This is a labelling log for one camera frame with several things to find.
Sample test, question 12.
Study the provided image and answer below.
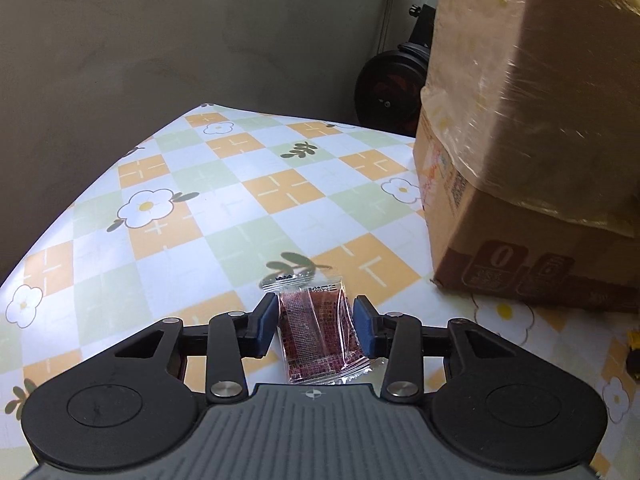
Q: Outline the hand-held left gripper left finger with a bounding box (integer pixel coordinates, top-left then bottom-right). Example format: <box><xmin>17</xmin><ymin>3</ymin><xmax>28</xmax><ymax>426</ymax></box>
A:
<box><xmin>115</xmin><ymin>293</ymin><xmax>279</xmax><ymax>404</ymax></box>

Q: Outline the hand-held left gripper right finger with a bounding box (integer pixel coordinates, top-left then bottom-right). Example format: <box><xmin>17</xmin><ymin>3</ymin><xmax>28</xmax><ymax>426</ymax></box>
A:
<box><xmin>353</xmin><ymin>296</ymin><xmax>521</xmax><ymax>403</ymax></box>

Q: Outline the red clear snack packet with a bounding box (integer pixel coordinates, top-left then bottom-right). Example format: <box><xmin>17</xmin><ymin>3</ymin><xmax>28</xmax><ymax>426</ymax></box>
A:
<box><xmin>261</xmin><ymin>269</ymin><xmax>375</xmax><ymax>386</ymax></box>

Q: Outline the brown cardboard box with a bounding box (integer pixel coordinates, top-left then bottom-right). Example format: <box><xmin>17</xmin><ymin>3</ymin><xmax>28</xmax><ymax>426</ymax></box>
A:
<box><xmin>412</xmin><ymin>0</ymin><xmax>640</xmax><ymax>314</ymax></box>

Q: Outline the checkered floral tablecloth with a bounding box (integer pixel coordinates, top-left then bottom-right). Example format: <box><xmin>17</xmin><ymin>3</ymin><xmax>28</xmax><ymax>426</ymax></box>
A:
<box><xmin>0</xmin><ymin>102</ymin><xmax>640</xmax><ymax>461</ymax></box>

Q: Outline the black exercise bike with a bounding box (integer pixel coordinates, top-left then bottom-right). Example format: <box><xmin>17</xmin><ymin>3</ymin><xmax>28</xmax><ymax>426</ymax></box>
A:
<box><xmin>354</xmin><ymin>0</ymin><xmax>451</xmax><ymax>137</ymax></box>

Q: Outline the yellow snack packet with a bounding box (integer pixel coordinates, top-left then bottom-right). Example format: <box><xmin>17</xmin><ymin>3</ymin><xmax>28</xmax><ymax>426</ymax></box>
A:
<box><xmin>624</xmin><ymin>330</ymin><xmax>640</xmax><ymax>376</ymax></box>

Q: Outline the clear plastic bag liner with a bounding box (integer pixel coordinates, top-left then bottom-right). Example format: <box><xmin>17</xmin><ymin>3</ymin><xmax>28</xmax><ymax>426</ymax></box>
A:
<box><xmin>420</xmin><ymin>0</ymin><xmax>640</xmax><ymax>239</ymax></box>

